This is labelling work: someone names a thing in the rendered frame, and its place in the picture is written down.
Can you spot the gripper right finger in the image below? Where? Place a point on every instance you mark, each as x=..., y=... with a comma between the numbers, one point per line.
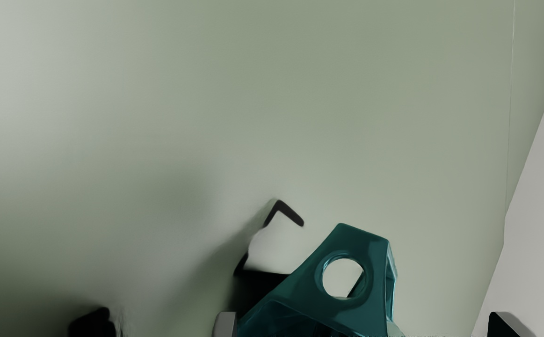
x=397, y=332

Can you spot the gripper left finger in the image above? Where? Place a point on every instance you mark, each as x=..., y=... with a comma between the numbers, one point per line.
x=225, y=325

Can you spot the teal faceted mug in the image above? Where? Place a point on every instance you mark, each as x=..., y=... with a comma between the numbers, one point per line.
x=300, y=299

